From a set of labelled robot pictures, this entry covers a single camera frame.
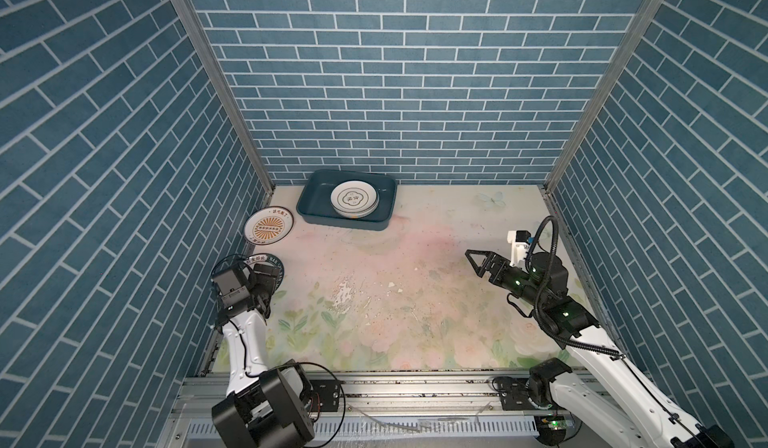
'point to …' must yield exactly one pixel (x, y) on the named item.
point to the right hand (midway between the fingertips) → (472, 254)
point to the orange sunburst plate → (268, 225)
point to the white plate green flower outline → (354, 199)
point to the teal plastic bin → (313, 200)
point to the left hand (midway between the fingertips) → (272, 275)
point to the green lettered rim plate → (269, 260)
